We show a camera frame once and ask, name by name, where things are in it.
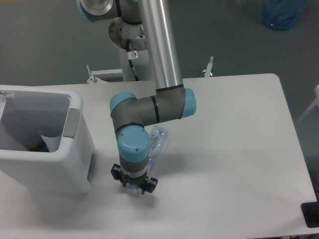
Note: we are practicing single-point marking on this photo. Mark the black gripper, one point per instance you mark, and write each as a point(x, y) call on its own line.
point(138, 178)

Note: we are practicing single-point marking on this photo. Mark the clear plastic water bottle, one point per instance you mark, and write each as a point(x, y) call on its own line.
point(158, 136)

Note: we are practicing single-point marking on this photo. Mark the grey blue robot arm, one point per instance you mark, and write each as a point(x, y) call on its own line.
point(131, 115)

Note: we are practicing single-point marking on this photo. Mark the white trash can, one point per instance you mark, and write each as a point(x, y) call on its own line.
point(26, 113)

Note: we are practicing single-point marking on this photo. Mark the blue orange item in bin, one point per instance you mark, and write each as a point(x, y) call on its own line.
point(40, 147)

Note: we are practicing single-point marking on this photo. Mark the black clamp at table edge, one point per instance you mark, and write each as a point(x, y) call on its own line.
point(311, 214)

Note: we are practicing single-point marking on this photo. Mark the blue plastic bag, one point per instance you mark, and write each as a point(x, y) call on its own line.
point(281, 14)

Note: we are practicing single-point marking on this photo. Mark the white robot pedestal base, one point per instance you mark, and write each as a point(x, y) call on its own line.
point(133, 53)

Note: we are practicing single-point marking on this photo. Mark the white frame at right edge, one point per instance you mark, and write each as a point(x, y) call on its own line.
point(312, 105)

